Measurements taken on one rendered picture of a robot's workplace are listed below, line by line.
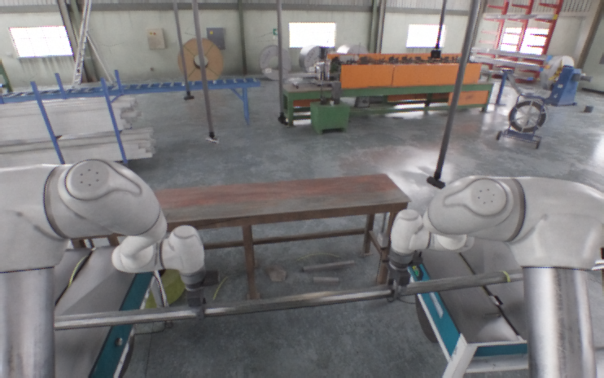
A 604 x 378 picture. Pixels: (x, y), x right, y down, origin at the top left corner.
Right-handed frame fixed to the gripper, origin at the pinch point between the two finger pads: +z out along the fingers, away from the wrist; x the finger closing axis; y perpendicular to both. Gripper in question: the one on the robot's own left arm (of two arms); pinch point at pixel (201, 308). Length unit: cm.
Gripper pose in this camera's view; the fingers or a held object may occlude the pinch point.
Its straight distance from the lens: 134.5
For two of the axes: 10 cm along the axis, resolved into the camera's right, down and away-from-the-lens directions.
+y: -9.9, 0.6, -1.2
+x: 1.4, 4.8, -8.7
